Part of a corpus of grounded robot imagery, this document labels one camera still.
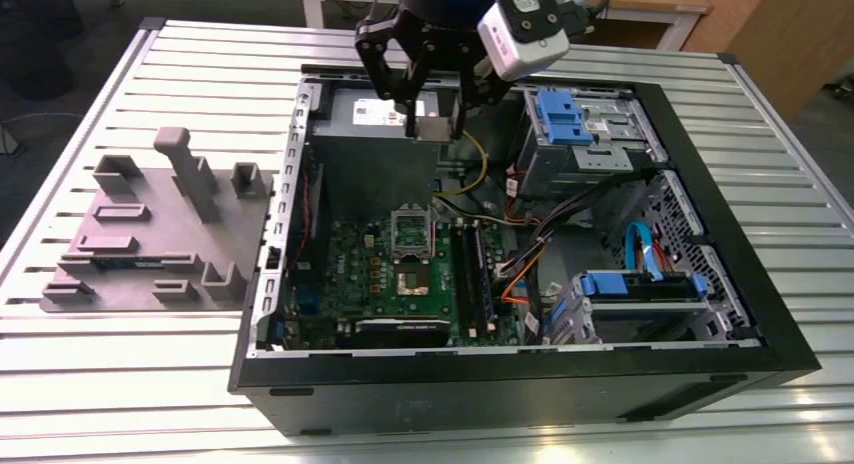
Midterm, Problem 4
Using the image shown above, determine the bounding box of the metal locking lever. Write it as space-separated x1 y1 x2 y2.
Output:
432 199 445 266

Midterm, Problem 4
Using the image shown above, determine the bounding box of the silver drive cage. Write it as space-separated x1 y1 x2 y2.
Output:
518 87 671 199

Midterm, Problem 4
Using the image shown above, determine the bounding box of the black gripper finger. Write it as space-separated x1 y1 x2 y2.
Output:
353 9 441 139
453 35 514 139

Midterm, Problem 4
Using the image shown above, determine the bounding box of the silver disk bay cage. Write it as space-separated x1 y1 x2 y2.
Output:
544 271 763 346

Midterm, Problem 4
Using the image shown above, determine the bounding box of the bare RAM stick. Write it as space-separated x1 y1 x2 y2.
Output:
90 256 169 270

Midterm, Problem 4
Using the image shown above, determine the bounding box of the brown wooden cabinet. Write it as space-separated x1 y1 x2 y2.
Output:
724 0 854 123

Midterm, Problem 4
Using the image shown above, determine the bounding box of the grey power supply unit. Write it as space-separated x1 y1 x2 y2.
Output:
309 86 444 209

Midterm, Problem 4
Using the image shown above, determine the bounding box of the black RAM slot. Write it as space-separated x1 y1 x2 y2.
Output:
466 219 501 335
449 219 477 336

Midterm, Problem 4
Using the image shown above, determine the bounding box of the black cable bundle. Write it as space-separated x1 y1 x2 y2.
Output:
493 167 664 281

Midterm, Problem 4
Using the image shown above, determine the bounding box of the black graphics card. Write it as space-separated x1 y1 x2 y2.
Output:
352 316 454 350

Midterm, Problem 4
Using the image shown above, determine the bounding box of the silver CPU chip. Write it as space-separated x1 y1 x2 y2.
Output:
414 116 460 144

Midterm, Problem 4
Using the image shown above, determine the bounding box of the green motherboard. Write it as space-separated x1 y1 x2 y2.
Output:
284 216 529 349

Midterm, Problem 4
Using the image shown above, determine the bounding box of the orange wire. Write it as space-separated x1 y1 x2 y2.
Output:
498 253 540 306

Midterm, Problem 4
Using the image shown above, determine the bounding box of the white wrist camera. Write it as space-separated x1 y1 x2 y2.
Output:
477 0 574 81

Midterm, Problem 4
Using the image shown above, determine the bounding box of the hard disk in blue carrier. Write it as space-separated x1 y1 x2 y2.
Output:
577 269 711 304

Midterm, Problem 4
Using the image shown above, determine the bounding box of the wooden desk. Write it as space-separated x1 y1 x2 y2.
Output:
600 0 716 53

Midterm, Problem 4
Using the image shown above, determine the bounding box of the blue SATA wire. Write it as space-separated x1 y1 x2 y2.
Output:
625 221 671 281

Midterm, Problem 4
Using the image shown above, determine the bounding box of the grey plastic parts rack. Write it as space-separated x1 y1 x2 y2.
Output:
38 126 280 315

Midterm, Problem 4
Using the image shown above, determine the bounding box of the black PC case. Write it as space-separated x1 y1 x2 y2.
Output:
227 62 824 438

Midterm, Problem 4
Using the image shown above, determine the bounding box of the yellow wire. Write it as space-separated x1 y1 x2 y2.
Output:
437 131 493 199

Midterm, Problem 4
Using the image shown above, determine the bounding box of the black camera cable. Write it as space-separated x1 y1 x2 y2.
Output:
564 0 614 36

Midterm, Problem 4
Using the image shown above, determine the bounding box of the CPU socket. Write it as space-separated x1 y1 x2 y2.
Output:
392 262 437 299

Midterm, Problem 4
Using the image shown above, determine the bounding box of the blue plastic drive latch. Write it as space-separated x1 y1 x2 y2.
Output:
536 89 597 147

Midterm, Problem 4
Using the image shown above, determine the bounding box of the metal socket cover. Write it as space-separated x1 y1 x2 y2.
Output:
389 202 441 264

